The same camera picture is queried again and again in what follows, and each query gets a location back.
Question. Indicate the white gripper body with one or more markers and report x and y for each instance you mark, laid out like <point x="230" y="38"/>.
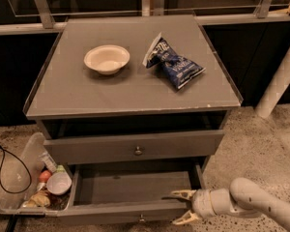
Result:
<point x="200" y="204"/>

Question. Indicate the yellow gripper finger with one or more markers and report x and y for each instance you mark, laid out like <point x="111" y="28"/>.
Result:
<point x="185" y="194"/>
<point x="186" y="218"/>

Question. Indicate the grey drawer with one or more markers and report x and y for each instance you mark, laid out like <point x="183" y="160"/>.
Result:
<point x="129" y="192"/>
<point x="129" y="147"/>

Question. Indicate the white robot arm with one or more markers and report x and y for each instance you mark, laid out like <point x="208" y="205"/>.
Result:
<point x="243" y="199"/>

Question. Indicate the grey top drawer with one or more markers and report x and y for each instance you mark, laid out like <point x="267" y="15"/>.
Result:
<point x="129" y="147"/>

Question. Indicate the grey drawer cabinet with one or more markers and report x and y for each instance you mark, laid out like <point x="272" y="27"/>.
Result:
<point x="70" y="100"/>

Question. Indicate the blue chip bag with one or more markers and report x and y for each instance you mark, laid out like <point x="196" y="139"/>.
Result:
<point x="179" y="69"/>

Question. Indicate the small white bowl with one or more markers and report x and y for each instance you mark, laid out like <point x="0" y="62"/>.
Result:
<point x="59" y="183"/>

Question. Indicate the white tube bottle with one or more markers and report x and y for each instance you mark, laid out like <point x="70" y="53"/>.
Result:
<point x="48" y="161"/>

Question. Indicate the red apple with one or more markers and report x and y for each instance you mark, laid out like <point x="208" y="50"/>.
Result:
<point x="45" y="175"/>

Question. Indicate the yellow snack wrapper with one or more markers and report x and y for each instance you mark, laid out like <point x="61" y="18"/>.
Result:
<point x="39" y="199"/>

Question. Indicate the clear plastic bin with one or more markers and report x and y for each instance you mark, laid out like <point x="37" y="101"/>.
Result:
<point x="21" y="181"/>

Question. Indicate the white paper bowl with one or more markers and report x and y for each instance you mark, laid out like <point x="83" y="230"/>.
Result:
<point x="107" y="59"/>

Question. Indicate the white diagonal pole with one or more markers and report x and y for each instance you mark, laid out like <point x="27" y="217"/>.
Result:
<point x="276" y="88"/>

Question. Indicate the metal railing bracket right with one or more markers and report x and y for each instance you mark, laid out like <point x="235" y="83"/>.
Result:
<point x="262" y="9"/>

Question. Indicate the metal railing bracket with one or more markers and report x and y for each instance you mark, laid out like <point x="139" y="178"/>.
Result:
<point x="262" y="9"/>
<point x="44" y="14"/>

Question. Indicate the metal railing bracket left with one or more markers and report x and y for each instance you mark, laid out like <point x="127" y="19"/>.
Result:
<point x="44" y="14"/>

